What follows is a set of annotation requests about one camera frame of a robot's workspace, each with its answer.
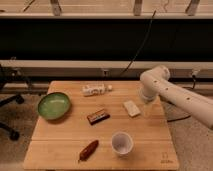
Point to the green bowl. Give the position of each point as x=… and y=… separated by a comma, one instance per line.
x=54, y=105

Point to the brown chocolate bar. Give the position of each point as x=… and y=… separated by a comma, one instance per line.
x=98, y=116

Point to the white sponge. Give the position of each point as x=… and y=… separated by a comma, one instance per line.
x=131, y=108

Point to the white ceramic cup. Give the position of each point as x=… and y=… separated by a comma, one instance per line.
x=121, y=143

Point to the black office chair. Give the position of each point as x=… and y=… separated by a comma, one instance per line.
x=6, y=125

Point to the white plastic bottle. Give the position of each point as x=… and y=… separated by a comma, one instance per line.
x=95, y=89

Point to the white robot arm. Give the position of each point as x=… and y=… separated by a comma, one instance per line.
x=156, y=82

